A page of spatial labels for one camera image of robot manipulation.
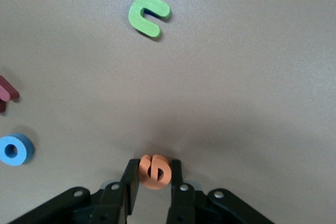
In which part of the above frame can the red letter s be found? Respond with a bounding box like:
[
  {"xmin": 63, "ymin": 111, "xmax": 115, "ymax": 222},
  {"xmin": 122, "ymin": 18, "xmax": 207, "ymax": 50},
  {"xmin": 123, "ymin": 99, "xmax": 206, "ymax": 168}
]
[{"xmin": 0, "ymin": 75, "xmax": 20, "ymax": 114}]

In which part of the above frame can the blue letter o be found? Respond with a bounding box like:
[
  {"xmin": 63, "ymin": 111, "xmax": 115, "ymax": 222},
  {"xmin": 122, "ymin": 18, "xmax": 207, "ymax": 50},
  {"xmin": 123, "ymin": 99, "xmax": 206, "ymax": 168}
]
[{"xmin": 0, "ymin": 133, "xmax": 35, "ymax": 166}]

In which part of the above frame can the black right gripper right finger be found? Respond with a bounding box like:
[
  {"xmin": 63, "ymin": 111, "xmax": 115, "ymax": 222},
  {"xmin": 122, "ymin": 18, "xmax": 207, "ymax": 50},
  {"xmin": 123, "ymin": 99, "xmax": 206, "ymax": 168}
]
[{"xmin": 166, "ymin": 159, "xmax": 275, "ymax": 224}]

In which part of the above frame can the orange letter e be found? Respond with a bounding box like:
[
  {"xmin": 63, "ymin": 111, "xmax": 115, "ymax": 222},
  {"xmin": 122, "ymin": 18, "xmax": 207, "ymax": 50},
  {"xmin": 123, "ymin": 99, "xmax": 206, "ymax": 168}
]
[{"xmin": 138, "ymin": 154, "xmax": 173, "ymax": 190}]

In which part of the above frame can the green letter u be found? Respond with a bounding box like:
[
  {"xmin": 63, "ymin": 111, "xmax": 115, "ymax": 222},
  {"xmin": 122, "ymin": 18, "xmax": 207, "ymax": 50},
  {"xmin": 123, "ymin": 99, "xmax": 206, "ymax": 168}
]
[{"xmin": 128, "ymin": 0, "xmax": 173, "ymax": 39}]

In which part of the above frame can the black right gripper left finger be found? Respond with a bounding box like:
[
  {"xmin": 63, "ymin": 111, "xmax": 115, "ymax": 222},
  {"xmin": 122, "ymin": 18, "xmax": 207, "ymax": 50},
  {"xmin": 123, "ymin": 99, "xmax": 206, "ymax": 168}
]
[{"xmin": 7, "ymin": 158, "xmax": 140, "ymax": 224}]

